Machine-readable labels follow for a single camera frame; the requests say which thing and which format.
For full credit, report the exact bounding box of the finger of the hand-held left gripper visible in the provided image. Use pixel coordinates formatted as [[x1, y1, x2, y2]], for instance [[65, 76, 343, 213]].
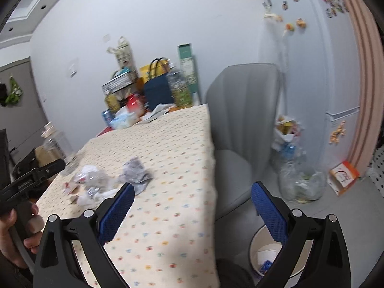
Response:
[[12, 158, 66, 186]]

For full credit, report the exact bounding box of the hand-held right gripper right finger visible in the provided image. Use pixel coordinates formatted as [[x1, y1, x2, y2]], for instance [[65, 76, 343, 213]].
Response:
[[250, 181, 351, 288]]

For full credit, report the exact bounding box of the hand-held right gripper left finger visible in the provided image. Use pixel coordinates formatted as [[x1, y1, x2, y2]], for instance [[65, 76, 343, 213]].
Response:
[[33, 182, 135, 288]]

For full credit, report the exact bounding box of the white trash bin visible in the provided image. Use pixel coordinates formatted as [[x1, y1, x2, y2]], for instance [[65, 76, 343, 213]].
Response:
[[248, 225, 314, 285]]

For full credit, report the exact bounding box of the grey plastic bag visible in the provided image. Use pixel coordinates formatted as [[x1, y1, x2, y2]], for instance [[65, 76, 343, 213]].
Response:
[[118, 157, 155, 195]]

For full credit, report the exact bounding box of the clear plastic wrapper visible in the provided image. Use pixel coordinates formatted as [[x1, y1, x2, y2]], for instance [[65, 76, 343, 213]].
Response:
[[70, 165, 114, 192]]

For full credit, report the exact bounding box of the person's left hand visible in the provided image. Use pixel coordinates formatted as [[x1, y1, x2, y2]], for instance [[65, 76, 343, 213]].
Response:
[[0, 203, 45, 269]]

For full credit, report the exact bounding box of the tan padded chair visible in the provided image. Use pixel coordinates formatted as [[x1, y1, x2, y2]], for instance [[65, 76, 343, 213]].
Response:
[[34, 145, 60, 168]]

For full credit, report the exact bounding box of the clear plastic water jug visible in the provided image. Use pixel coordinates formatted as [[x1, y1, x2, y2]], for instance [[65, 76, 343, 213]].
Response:
[[40, 122, 80, 177]]

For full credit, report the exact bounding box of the clear plastic bag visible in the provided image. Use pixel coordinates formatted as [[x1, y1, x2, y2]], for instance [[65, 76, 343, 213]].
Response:
[[277, 160, 327, 203]]

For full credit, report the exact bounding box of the grey door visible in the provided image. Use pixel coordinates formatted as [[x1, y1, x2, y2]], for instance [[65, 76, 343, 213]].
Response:
[[0, 57, 48, 162]]

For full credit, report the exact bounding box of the floral tablecloth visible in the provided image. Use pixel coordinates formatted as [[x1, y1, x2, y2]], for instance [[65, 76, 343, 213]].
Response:
[[34, 103, 218, 288]]

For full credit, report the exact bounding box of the white bag of rubbish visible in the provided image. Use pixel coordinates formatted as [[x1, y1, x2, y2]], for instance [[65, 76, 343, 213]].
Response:
[[271, 114, 306, 162]]

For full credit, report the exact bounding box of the orange and white box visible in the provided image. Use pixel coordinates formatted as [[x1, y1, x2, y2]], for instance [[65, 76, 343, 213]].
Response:
[[328, 160, 360, 197]]

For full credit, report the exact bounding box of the blue and white tissue box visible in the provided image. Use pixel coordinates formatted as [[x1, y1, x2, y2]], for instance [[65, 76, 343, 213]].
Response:
[[109, 112, 140, 129]]

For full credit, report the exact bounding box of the orange giraffe fridge magnet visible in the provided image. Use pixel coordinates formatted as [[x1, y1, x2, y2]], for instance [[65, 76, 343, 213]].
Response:
[[329, 120, 346, 144]]

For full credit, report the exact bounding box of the grey upholstered chair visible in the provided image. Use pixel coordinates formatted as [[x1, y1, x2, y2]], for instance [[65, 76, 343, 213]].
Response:
[[205, 63, 284, 219]]

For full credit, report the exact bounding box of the white paper towel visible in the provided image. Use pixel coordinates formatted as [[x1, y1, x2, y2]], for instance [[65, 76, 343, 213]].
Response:
[[141, 103, 174, 123]]

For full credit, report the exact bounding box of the red bottle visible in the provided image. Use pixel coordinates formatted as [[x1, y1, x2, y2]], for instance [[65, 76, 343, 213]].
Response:
[[126, 93, 144, 116]]

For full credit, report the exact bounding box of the black pegboard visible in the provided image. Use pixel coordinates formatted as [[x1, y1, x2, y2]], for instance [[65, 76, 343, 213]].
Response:
[[366, 147, 384, 192]]

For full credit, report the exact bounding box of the navy tote bag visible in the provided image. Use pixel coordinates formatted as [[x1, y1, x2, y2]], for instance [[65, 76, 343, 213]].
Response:
[[143, 57, 176, 111]]

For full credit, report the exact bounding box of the clear bottle with yellow drink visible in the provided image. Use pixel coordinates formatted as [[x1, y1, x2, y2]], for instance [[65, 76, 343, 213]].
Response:
[[166, 66, 192, 108]]

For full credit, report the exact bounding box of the white refrigerator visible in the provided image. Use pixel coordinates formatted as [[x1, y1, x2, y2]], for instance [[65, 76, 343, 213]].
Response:
[[258, 0, 362, 186]]

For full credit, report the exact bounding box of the yellow snack bag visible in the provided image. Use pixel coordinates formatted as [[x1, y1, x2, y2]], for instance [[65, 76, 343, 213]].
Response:
[[139, 63, 168, 84]]

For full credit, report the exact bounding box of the beige gift bag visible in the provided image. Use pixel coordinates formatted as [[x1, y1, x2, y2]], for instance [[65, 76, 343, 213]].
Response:
[[115, 36, 135, 72]]

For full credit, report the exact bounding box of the green carton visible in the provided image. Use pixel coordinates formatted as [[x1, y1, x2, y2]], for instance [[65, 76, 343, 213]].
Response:
[[178, 44, 200, 93]]

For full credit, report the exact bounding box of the black wire basket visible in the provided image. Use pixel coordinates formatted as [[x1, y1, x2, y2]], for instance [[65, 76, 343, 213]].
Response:
[[101, 69, 135, 95]]

